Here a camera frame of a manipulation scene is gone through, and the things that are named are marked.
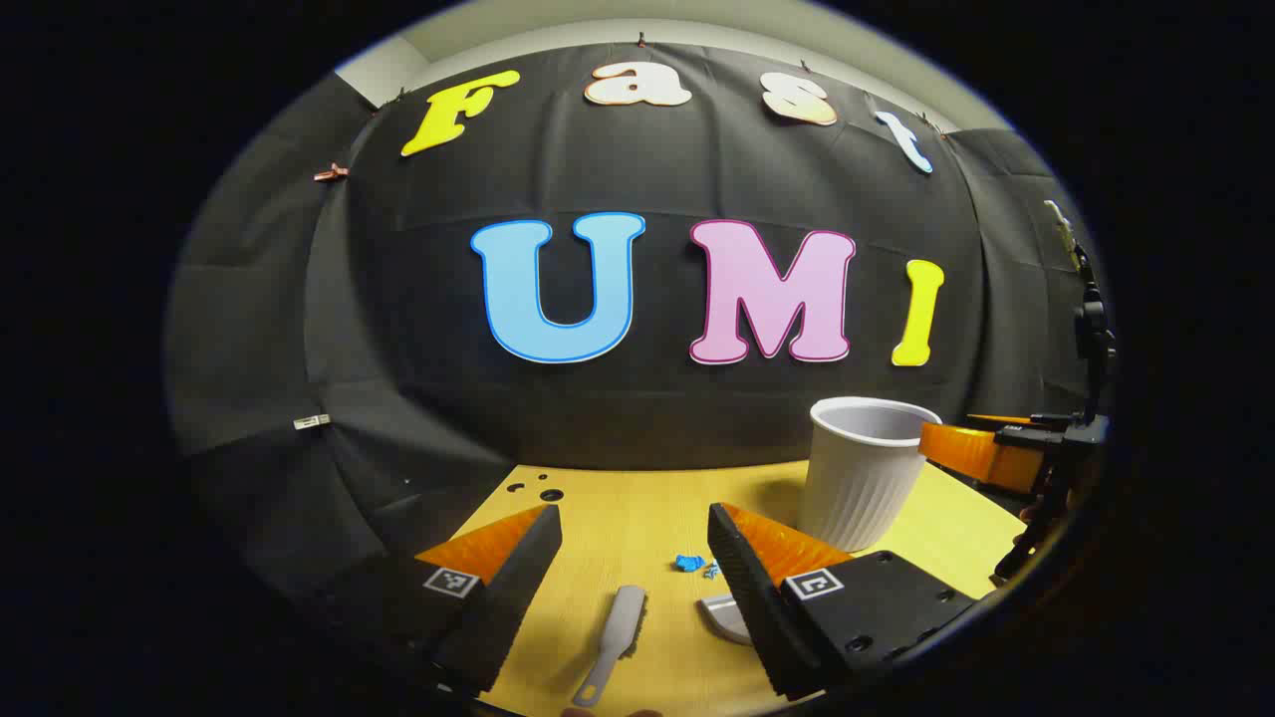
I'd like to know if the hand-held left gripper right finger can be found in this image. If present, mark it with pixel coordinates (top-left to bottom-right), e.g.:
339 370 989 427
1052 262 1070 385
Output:
707 503 977 701

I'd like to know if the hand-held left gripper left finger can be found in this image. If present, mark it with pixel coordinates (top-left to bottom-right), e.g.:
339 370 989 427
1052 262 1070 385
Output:
329 503 564 696

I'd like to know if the black backdrop cloth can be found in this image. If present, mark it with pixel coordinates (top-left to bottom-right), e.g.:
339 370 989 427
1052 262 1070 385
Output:
164 40 1097 623

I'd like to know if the small grey broom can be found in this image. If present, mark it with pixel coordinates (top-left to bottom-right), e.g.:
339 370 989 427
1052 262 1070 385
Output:
571 585 647 709

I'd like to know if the wooden desktop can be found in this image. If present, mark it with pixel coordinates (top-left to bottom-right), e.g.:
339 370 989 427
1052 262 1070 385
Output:
453 460 1027 717

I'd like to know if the grey dustpan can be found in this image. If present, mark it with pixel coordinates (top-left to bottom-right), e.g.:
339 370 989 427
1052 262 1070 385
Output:
699 594 755 646

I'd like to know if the white ribbed garbage bin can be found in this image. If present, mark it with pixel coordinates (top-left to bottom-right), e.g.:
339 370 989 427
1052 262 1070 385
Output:
797 396 943 554

